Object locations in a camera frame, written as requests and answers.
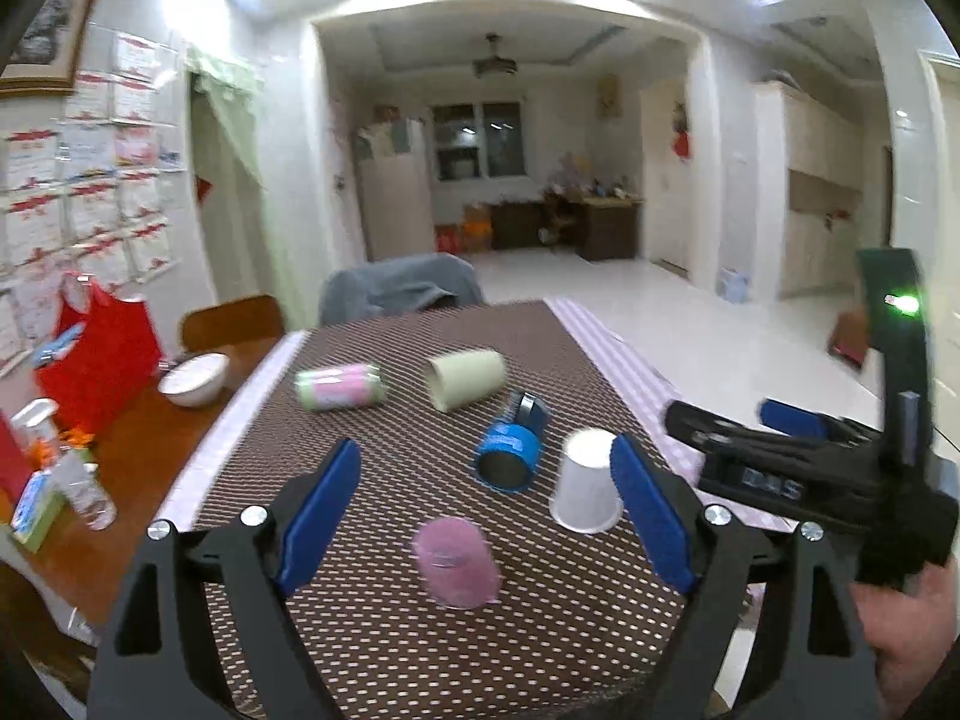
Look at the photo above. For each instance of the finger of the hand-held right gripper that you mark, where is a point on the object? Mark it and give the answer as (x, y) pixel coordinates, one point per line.
(795, 420)
(697, 424)

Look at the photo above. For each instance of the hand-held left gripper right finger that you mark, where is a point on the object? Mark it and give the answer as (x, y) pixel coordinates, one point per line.
(652, 517)

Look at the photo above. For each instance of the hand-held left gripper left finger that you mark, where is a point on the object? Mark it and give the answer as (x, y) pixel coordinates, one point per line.
(319, 517)

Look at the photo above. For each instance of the blue cup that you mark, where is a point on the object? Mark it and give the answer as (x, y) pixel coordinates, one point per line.
(510, 446)

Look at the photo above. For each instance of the white paper cup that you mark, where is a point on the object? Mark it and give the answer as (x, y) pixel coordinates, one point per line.
(587, 487)

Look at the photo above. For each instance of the pink and green striped cup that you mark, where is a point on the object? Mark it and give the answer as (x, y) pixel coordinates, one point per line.
(339, 388)

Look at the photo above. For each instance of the light green cup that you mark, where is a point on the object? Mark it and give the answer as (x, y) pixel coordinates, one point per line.
(465, 379)

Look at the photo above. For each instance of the person's right hand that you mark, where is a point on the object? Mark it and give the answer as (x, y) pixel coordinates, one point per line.
(915, 637)

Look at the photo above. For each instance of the dark red box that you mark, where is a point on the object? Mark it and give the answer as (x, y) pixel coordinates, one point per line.
(851, 337)

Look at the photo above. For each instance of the brown dotted tablecloth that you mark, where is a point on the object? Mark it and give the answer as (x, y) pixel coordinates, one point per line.
(420, 465)

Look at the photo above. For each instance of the light blue basket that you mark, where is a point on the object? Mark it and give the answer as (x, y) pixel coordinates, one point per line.
(733, 286)

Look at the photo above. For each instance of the white bowl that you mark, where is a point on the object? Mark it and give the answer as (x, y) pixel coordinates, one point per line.
(193, 379)

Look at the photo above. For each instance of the wooden chair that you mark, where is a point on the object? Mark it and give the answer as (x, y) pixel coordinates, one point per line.
(232, 322)

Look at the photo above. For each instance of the beige wardrobe cabinet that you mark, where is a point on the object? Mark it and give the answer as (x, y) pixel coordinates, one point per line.
(810, 195)

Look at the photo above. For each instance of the clear plastic bottle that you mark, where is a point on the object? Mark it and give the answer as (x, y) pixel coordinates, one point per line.
(86, 491)

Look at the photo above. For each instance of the dark wooden desk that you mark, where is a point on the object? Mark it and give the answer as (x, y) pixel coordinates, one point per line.
(570, 225)

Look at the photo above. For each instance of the grey cloth on chair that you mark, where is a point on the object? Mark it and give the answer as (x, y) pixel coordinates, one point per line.
(397, 289)

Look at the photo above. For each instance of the white door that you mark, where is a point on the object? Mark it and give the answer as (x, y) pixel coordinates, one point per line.
(664, 180)

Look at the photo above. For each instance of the red bag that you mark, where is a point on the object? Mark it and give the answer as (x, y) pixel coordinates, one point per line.
(101, 367)

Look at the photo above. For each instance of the green tissue box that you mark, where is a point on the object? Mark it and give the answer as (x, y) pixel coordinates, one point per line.
(36, 514)

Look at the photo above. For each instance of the red door decoration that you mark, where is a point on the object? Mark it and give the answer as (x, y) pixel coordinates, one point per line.
(681, 133)

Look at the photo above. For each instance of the clear jar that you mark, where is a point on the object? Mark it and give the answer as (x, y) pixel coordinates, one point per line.
(34, 427)

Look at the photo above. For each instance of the red gift boxes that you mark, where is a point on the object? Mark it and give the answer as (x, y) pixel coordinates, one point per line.
(463, 231)

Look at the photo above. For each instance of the blue clip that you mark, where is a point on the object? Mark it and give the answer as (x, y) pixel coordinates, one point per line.
(58, 345)

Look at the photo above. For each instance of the white refrigerator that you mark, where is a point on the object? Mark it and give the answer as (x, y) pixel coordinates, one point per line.
(394, 191)

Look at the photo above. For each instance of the window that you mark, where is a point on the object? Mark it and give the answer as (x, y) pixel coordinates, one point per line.
(478, 141)

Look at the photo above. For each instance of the green door curtain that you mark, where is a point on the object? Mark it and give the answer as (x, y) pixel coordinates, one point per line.
(229, 112)

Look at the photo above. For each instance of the ceiling fan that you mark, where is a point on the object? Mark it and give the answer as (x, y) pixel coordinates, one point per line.
(493, 60)

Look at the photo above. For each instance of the small wall picture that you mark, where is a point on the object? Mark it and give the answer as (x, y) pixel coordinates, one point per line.
(608, 97)

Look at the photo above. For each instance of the wall of certificates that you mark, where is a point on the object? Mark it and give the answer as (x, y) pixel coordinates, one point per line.
(82, 165)

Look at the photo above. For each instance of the framed wall painting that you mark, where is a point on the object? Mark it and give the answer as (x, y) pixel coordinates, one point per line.
(52, 30)

